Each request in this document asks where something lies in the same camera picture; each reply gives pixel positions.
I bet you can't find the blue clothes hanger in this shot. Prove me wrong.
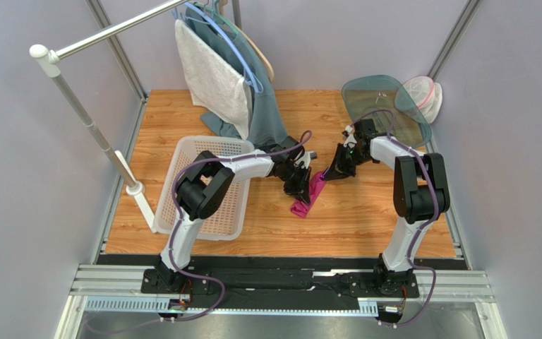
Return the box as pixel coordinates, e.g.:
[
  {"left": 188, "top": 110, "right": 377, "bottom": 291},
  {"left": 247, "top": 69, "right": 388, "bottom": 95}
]
[{"left": 174, "top": 1, "right": 264, "bottom": 93}]

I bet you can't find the wooden clothes hanger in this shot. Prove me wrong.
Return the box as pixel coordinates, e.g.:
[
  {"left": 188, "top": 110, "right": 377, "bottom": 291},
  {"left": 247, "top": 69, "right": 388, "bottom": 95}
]
[{"left": 218, "top": 0, "right": 275, "bottom": 83}]

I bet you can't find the white plastic basket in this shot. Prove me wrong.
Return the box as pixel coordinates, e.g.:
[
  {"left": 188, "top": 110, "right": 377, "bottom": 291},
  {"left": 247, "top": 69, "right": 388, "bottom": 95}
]
[{"left": 152, "top": 136, "right": 255, "bottom": 241}]

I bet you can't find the green clothes hanger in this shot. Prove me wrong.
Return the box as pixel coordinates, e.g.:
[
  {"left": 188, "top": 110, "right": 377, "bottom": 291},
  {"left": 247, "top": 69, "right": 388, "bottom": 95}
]
[{"left": 194, "top": 1, "right": 243, "bottom": 36}]

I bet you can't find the blue-grey shirt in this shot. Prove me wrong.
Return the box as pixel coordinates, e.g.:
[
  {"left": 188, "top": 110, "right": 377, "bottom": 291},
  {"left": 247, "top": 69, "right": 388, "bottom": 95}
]
[{"left": 179, "top": 7, "right": 288, "bottom": 148}]

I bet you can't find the magenta paper napkin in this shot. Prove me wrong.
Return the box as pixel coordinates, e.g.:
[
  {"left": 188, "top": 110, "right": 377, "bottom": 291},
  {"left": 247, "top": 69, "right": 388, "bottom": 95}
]
[{"left": 290, "top": 170, "right": 327, "bottom": 218}]

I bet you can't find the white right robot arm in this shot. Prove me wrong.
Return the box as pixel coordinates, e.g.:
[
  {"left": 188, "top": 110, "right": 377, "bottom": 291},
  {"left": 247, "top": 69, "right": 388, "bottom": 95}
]
[{"left": 322, "top": 119, "right": 450, "bottom": 295}]

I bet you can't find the white towel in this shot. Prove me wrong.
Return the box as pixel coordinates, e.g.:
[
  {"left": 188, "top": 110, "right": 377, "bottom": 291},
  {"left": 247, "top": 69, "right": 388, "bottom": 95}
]
[{"left": 175, "top": 20, "right": 253, "bottom": 139}]

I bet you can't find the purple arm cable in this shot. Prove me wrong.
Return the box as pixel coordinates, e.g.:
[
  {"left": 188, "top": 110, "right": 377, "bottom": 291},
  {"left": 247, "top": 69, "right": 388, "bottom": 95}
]
[
  {"left": 346, "top": 109, "right": 439, "bottom": 328},
  {"left": 160, "top": 130, "right": 313, "bottom": 323}
]

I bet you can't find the white mesh laundry bag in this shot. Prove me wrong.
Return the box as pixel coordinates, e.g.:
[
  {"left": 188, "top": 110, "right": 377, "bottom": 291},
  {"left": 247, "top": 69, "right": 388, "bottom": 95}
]
[{"left": 395, "top": 76, "right": 443, "bottom": 124}]

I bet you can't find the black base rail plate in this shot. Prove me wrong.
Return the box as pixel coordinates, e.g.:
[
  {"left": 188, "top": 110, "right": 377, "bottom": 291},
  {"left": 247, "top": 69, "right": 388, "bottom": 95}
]
[{"left": 140, "top": 256, "right": 420, "bottom": 311}]

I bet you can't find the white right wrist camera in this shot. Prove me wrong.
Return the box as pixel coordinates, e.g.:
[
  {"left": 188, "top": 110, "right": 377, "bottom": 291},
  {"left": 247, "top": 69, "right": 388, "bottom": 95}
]
[{"left": 342, "top": 124, "right": 357, "bottom": 148}]

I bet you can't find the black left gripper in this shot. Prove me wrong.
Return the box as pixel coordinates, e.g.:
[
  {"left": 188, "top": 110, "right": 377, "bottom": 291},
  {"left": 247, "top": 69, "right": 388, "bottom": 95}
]
[{"left": 279, "top": 162, "right": 311, "bottom": 206}]

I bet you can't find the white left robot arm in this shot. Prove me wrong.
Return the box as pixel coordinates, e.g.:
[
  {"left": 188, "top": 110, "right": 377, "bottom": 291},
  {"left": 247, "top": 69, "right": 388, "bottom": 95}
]
[{"left": 149, "top": 130, "right": 315, "bottom": 292}]

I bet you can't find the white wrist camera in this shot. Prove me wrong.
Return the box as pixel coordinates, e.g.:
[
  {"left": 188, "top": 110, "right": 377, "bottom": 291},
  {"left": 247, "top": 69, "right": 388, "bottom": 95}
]
[
  {"left": 342, "top": 124, "right": 357, "bottom": 148},
  {"left": 296, "top": 150, "right": 318, "bottom": 168}
]

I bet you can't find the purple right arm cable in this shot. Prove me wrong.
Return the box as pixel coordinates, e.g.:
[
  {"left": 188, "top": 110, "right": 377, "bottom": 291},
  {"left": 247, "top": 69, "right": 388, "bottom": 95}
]
[{"left": 346, "top": 109, "right": 439, "bottom": 328}]

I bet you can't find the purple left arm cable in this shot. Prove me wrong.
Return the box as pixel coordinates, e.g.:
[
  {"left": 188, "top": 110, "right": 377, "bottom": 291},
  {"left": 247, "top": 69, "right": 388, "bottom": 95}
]
[{"left": 160, "top": 130, "right": 313, "bottom": 323}]

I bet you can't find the white clothes rack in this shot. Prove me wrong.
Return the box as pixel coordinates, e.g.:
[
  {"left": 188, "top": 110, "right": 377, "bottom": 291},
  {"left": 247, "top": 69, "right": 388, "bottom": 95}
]
[{"left": 28, "top": 1, "right": 182, "bottom": 232}]

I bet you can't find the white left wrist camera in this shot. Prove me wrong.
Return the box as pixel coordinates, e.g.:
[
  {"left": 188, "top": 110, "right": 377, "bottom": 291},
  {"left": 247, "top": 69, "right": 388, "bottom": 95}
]
[{"left": 296, "top": 150, "right": 318, "bottom": 168}]

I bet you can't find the transparent teal plastic lid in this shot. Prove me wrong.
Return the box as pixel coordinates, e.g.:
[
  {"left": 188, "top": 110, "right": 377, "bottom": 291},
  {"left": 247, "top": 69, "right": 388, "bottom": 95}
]
[{"left": 341, "top": 75, "right": 432, "bottom": 148}]

